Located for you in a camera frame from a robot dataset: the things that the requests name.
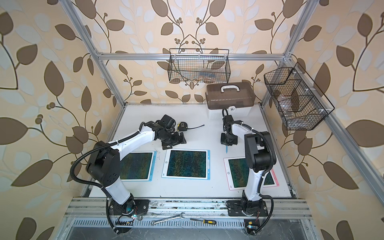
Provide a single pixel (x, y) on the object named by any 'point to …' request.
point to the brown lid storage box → (238, 98)
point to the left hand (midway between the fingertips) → (179, 142)
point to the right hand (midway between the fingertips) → (226, 144)
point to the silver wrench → (180, 216)
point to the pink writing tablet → (237, 171)
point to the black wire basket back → (199, 66)
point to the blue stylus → (226, 149)
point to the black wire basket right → (301, 104)
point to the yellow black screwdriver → (205, 221)
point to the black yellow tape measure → (182, 126)
